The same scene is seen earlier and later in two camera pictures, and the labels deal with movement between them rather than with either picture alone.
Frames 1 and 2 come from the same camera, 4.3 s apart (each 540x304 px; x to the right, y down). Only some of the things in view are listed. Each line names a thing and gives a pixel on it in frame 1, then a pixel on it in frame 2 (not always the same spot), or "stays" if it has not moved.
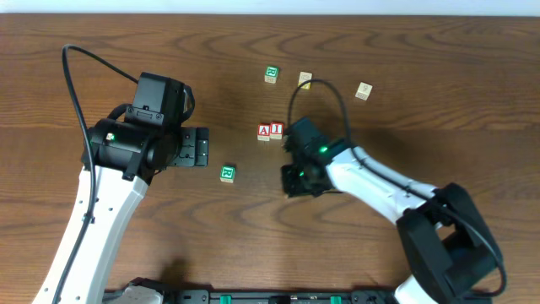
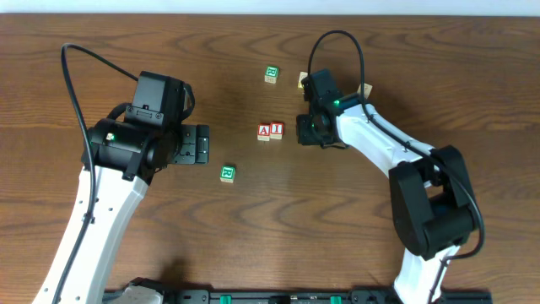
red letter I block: x=277 y=130 stays
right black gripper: x=289 y=181 → x=304 y=130
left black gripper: x=196 y=147 stays
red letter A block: x=263 y=132 stays
